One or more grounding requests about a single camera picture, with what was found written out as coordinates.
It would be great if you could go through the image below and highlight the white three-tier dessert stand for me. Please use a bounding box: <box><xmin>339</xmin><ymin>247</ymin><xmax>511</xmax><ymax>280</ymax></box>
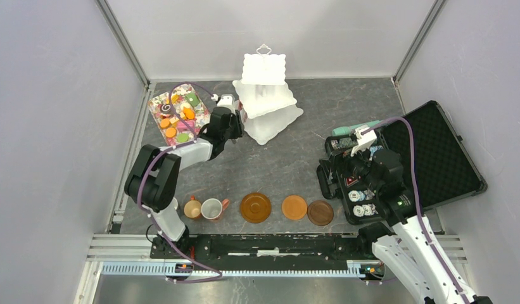
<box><xmin>232</xmin><ymin>44</ymin><xmax>303</xmax><ymax>146</ymax></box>

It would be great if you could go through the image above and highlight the yellow cake slice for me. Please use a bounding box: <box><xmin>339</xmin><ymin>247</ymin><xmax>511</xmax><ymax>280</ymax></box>
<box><xmin>166</xmin><ymin>94</ymin><xmax>181</xmax><ymax>105</ymax></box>

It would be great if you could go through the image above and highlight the dark brown wooden coaster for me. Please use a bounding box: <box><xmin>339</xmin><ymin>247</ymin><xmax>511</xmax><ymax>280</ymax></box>
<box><xmin>307</xmin><ymin>200</ymin><xmax>334</xmax><ymax>226</ymax></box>

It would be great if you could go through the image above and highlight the black open carrying case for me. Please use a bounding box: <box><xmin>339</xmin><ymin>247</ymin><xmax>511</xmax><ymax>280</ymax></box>
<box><xmin>324</xmin><ymin>101</ymin><xmax>487</xmax><ymax>225</ymax></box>

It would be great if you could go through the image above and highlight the large brown wooden saucer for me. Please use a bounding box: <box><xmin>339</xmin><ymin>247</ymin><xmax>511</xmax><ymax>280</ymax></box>
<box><xmin>239</xmin><ymin>192</ymin><xmax>272</xmax><ymax>224</ymax></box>

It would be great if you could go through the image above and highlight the pink cake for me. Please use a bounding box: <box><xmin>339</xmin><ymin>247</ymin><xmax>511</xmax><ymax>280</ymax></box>
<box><xmin>175</xmin><ymin>120</ymin><xmax>196</xmax><ymax>132</ymax></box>

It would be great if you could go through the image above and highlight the light orange wooden coaster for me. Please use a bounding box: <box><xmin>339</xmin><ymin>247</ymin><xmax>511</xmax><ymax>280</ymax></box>
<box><xmin>281</xmin><ymin>195</ymin><xmax>308</xmax><ymax>220</ymax></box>

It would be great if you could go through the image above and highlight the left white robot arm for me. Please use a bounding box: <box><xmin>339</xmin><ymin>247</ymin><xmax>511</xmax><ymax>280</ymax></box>
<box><xmin>124</xmin><ymin>106</ymin><xmax>244</xmax><ymax>258</ymax></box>

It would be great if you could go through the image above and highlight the white mug pink handle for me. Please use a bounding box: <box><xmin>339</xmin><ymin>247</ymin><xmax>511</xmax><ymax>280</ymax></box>
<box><xmin>201</xmin><ymin>198</ymin><xmax>230</xmax><ymax>221</ymax></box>

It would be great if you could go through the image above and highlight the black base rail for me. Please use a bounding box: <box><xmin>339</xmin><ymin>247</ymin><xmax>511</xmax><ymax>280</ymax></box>
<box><xmin>148</xmin><ymin>232</ymin><xmax>391</xmax><ymax>274</ymax></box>

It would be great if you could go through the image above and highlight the green round macaron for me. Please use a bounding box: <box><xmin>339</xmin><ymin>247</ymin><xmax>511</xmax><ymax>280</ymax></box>
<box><xmin>175</xmin><ymin>133</ymin><xmax>190</xmax><ymax>144</ymax></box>

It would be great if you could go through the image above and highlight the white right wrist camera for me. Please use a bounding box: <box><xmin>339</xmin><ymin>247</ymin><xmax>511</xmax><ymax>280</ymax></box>
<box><xmin>350</xmin><ymin>124</ymin><xmax>377</xmax><ymax>157</ymax></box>

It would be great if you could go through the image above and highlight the teal cylindrical handle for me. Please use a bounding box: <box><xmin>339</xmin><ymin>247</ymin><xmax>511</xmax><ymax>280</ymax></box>
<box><xmin>331</xmin><ymin>120</ymin><xmax>380</xmax><ymax>136</ymax></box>

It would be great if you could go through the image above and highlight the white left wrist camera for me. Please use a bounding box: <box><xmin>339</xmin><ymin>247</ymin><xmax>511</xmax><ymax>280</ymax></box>
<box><xmin>211</xmin><ymin>94</ymin><xmax>239</xmax><ymax>113</ymax></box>

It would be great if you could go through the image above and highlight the chocolate swirl roll cake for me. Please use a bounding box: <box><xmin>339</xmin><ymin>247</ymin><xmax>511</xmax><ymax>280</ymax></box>
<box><xmin>159</xmin><ymin>103</ymin><xmax>174</xmax><ymax>117</ymax></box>

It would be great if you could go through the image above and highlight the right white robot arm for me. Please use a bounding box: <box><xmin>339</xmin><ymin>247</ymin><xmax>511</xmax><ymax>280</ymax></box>
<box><xmin>319</xmin><ymin>149</ymin><xmax>492</xmax><ymax>303</ymax></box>

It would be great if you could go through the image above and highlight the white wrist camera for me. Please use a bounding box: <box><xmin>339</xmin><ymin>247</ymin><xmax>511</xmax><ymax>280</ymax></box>
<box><xmin>211</xmin><ymin>94</ymin><xmax>239</xmax><ymax>113</ymax></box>
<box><xmin>350</xmin><ymin>124</ymin><xmax>377</xmax><ymax>157</ymax></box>

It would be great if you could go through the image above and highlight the orange round macaron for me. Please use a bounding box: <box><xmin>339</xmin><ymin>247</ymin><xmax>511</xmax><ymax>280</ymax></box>
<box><xmin>164</xmin><ymin>127</ymin><xmax>177</xmax><ymax>139</ymax></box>
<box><xmin>159</xmin><ymin>118</ymin><xmax>172</xmax><ymax>130</ymax></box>

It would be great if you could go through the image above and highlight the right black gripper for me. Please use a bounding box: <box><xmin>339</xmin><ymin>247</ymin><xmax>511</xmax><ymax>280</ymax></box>
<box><xmin>318</xmin><ymin>140</ymin><xmax>381</xmax><ymax>193</ymax></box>

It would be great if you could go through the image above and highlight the orange mug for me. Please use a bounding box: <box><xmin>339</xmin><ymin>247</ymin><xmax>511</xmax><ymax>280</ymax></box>
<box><xmin>183</xmin><ymin>196</ymin><xmax>202</xmax><ymax>220</ymax></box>

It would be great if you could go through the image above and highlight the floral rectangular tray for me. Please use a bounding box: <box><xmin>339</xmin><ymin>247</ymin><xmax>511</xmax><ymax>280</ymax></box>
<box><xmin>147</xmin><ymin>84</ymin><xmax>210</xmax><ymax>146</ymax></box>

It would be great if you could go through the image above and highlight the green square cake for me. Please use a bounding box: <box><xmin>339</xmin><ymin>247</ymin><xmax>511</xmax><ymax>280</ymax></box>
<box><xmin>186</xmin><ymin>92</ymin><xmax>201</xmax><ymax>108</ymax></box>

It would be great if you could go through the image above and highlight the orange yellow cake piece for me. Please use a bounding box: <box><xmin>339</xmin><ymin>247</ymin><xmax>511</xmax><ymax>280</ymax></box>
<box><xmin>169</xmin><ymin>117</ymin><xmax>179</xmax><ymax>125</ymax></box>

